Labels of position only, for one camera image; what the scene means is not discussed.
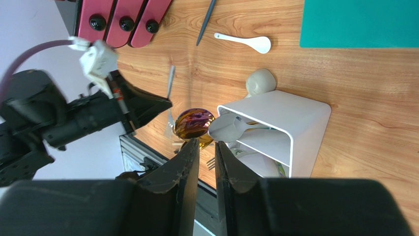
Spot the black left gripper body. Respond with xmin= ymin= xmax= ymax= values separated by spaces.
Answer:
xmin=0 ymin=70 xmax=138 ymax=187

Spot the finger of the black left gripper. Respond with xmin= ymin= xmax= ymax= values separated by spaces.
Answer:
xmin=109 ymin=70 xmax=173 ymax=134

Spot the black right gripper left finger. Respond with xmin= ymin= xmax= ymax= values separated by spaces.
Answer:
xmin=0 ymin=139 xmax=200 ymax=236

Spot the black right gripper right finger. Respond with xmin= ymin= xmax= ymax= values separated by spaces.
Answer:
xmin=215 ymin=142 xmax=413 ymax=236

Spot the silver fork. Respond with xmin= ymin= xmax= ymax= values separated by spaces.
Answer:
xmin=206 ymin=157 xmax=215 ymax=171
xmin=163 ymin=64 xmax=177 ymax=140

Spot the iridescent purple spoon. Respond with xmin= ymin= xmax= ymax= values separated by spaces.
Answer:
xmin=174 ymin=108 xmax=215 ymax=140

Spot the gold spoon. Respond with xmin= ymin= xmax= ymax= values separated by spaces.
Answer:
xmin=179 ymin=134 xmax=213 ymax=150

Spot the white compartment organizer box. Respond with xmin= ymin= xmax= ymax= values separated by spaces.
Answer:
xmin=217 ymin=90 xmax=331 ymax=177

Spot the black pink drawer box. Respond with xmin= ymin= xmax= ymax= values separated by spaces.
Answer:
xmin=55 ymin=0 xmax=172 ymax=48

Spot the blue grey plastic spoon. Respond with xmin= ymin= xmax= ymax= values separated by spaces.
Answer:
xmin=196 ymin=0 xmax=217 ymax=46

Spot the white ceramic spoon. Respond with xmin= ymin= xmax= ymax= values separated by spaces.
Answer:
xmin=214 ymin=32 xmax=271 ymax=54

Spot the green notebook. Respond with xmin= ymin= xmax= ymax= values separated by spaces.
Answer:
xmin=299 ymin=0 xmax=419 ymax=48

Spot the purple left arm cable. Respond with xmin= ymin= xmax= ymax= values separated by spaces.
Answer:
xmin=0 ymin=39 xmax=73 ymax=95

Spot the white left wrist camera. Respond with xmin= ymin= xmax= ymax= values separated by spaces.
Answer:
xmin=68 ymin=36 xmax=118 ymax=99

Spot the white handled ladle spoon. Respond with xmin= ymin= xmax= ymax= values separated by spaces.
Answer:
xmin=245 ymin=68 xmax=277 ymax=98

